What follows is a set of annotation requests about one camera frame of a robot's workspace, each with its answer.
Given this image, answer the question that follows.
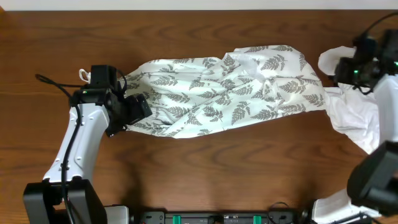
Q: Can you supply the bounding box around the white fern-print dress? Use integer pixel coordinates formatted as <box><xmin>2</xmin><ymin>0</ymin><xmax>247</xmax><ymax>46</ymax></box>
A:
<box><xmin>121</xmin><ymin>45</ymin><xmax>325</xmax><ymax>138</ymax></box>

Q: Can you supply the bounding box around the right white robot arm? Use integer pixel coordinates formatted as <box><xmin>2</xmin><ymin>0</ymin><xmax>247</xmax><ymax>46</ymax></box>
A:
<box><xmin>302</xmin><ymin>29</ymin><xmax>397</xmax><ymax>223</ymax></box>

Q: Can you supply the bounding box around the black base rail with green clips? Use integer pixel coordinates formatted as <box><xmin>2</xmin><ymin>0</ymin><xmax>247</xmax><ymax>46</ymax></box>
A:
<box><xmin>129</xmin><ymin>208</ymin><xmax>311</xmax><ymax>224</ymax></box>

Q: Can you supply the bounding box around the white t-shirt with pixel graphic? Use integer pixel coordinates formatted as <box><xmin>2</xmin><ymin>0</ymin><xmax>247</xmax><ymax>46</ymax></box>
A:
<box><xmin>317</xmin><ymin>45</ymin><xmax>382</xmax><ymax>155</ymax></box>

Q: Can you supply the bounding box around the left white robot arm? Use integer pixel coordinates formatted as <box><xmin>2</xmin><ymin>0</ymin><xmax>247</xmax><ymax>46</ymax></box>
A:
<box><xmin>23</xmin><ymin>88</ymin><xmax>152</xmax><ymax>223</ymax></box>

